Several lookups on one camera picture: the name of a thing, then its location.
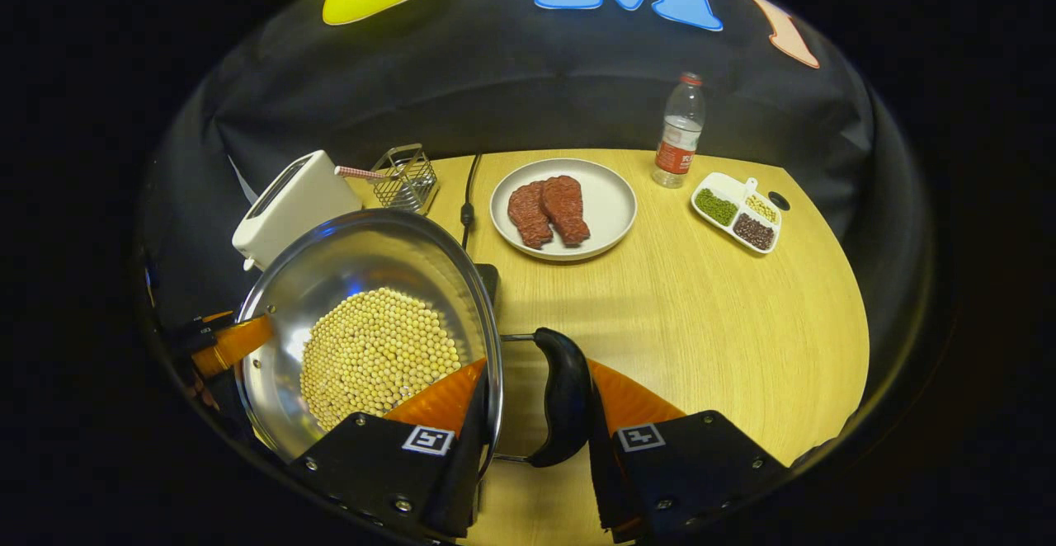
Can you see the round white plate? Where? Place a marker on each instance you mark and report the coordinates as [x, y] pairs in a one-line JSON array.
[[610, 200]]

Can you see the white divided dish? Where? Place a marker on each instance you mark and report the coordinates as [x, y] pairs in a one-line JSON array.
[[714, 181]]

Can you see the small heap of yellow beans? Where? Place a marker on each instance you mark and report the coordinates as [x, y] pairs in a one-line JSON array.
[[761, 209]]

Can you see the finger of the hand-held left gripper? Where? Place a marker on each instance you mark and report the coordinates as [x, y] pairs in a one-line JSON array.
[[239, 341], [202, 325]]

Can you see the pile of soybeans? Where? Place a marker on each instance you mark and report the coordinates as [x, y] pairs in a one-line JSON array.
[[371, 356]]

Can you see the clear plastic water bottle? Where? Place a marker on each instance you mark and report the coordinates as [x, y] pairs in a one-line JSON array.
[[678, 150]]

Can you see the small heap of dark beans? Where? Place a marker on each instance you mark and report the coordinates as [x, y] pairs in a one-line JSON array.
[[754, 232]]

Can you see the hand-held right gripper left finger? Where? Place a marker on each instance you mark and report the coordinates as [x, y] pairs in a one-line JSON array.
[[462, 480]]

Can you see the small heap of green beans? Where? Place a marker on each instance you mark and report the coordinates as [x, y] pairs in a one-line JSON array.
[[715, 207]]

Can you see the black induction cooktop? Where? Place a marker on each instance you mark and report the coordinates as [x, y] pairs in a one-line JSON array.
[[488, 282]]

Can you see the stainless steel pot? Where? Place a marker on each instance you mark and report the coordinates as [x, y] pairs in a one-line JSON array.
[[355, 257]]

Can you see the white toaster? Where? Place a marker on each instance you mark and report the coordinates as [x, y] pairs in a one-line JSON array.
[[289, 208]]

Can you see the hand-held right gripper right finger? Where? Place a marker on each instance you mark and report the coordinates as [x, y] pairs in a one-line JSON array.
[[606, 480]]

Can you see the black table grommet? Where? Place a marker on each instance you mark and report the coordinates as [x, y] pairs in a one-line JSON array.
[[778, 200]]

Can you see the red raw steak piece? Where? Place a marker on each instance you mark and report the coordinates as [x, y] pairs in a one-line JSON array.
[[530, 216], [566, 209]]

